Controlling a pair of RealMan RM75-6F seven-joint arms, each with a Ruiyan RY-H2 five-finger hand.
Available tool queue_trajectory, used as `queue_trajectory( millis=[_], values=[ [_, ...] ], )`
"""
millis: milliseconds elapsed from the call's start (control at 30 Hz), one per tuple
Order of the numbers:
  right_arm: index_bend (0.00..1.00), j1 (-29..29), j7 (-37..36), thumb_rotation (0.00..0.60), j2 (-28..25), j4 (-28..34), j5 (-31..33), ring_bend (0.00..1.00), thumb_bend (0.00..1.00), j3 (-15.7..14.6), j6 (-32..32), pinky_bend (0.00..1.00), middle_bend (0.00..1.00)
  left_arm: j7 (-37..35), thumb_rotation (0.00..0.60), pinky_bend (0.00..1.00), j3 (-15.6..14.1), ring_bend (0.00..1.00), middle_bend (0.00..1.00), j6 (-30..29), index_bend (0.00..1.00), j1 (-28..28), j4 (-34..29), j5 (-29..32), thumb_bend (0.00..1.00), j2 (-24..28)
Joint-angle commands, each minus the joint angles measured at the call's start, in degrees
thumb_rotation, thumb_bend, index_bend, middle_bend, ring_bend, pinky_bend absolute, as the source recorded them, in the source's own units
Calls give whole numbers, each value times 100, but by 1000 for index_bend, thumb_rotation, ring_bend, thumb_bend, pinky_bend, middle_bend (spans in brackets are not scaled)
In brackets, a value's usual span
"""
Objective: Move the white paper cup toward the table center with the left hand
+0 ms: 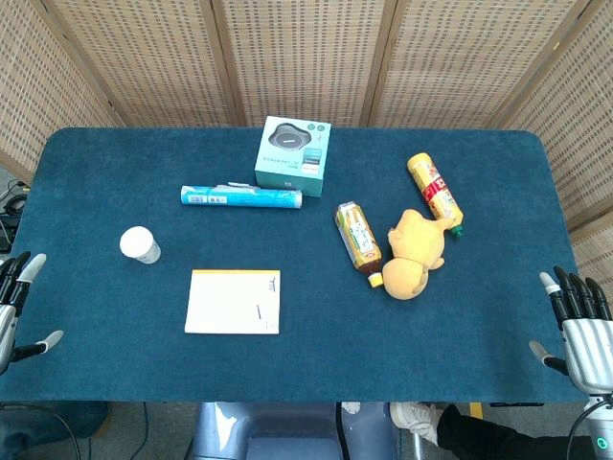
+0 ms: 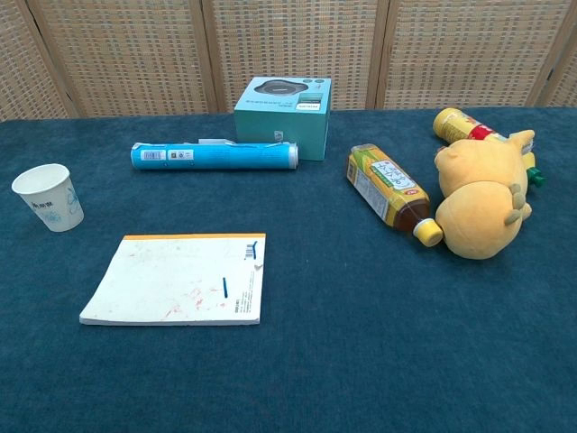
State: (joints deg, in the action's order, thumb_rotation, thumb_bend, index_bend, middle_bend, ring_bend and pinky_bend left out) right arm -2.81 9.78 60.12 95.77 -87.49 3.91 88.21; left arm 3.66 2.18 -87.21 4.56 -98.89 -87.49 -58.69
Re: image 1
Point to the yellow bottle with red label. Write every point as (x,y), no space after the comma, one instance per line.
(433,191)

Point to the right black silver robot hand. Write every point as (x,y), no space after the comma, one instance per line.
(586,345)

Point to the blue felt table cover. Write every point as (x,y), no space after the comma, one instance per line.
(306,350)

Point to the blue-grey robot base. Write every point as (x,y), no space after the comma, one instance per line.
(287,431)

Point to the teal speaker product box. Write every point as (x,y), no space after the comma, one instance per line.
(292,158)

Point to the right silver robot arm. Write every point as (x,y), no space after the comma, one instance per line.
(601,431)

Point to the white paper cup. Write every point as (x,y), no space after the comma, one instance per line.
(136,243)

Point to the white notepad yellow strip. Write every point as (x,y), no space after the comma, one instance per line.
(232,302)

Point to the white sneaker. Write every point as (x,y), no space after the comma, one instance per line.
(414,419)

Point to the yellow plush toy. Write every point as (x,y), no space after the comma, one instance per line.
(416,244)

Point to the blue rolled plastic wrap pack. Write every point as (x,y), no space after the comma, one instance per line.
(239,197)

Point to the green tea bottle yellow cap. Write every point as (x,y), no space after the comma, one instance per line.
(358,237)

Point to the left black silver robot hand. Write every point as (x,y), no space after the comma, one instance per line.
(6,321)

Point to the blue denim fabric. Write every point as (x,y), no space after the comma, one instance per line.
(43,424)

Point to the woven bamboo folding screen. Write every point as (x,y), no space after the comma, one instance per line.
(306,57)

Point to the black trouser leg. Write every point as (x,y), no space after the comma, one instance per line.
(498,438)

